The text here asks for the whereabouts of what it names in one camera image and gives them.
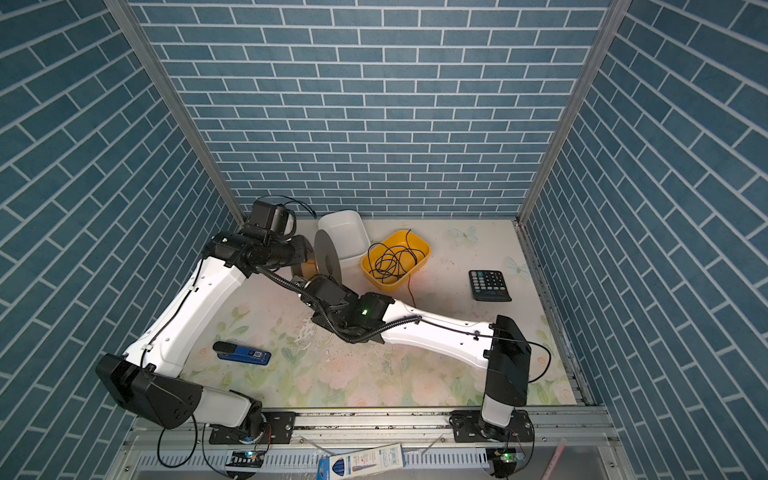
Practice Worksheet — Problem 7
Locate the dark grey perforated spool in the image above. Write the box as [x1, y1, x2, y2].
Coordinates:
[291, 229, 343, 284]

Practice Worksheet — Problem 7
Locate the white blue pen box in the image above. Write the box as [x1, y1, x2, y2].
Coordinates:
[316, 444, 405, 480]

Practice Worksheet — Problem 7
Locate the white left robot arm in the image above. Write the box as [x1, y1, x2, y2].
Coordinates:
[95, 200, 312, 444]

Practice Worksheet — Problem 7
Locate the yellow plastic tub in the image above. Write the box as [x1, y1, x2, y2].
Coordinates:
[360, 229, 431, 293]

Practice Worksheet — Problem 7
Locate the blue black utility knife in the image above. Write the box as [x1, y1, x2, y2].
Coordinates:
[213, 341, 271, 366]

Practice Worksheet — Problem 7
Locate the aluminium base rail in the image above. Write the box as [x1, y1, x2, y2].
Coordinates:
[106, 406, 634, 479]

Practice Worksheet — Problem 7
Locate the metal frame corner post right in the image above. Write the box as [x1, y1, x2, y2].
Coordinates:
[517, 0, 631, 225]

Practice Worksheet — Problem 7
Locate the metal frame corner post left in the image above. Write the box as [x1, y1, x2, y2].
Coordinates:
[104, 0, 244, 227]

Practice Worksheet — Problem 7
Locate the metal frame corner post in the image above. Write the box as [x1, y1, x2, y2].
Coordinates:
[517, 0, 631, 225]
[104, 0, 244, 227]

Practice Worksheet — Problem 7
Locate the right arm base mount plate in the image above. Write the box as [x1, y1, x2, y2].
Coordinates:
[448, 409, 535, 443]

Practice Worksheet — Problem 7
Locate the pink pencil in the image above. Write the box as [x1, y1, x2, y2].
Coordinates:
[540, 439, 567, 480]

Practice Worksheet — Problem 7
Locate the black desk calculator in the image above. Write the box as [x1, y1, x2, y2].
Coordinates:
[469, 270, 512, 302]

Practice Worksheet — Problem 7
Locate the white plastic tub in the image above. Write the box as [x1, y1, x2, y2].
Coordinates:
[318, 210, 371, 268]

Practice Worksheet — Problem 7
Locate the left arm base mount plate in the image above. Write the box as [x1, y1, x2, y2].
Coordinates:
[209, 410, 297, 446]

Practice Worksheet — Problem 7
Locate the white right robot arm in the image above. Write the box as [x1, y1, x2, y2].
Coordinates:
[297, 275, 532, 441]

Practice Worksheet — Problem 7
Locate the black tangled cable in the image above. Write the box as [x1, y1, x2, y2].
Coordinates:
[367, 229, 427, 284]

